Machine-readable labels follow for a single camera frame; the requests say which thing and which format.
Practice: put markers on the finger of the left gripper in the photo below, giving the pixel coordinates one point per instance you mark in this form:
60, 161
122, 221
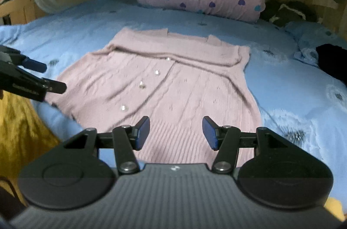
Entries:
52, 86
34, 65

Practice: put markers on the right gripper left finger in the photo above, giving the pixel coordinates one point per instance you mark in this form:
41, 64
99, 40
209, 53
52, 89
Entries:
126, 140

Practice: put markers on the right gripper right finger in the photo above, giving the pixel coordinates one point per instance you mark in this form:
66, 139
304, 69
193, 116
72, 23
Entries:
225, 141

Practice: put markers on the pink knit cardigan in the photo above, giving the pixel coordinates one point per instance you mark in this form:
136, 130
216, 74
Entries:
174, 79

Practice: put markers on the dark clothes pile with trim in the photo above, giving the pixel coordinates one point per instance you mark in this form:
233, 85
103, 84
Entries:
280, 13

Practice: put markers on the wooden cabinet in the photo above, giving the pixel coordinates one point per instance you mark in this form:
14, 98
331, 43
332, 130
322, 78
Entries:
20, 12

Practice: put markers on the yellow cloth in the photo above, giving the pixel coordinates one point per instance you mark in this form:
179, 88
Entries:
23, 138

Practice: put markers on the blue dandelion bed sheet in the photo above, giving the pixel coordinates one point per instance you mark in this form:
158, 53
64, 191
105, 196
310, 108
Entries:
296, 100

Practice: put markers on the black garment on pillow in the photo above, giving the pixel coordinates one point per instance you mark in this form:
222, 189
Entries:
332, 60

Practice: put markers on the blue pillow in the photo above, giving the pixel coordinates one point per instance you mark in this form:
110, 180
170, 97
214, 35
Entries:
308, 36

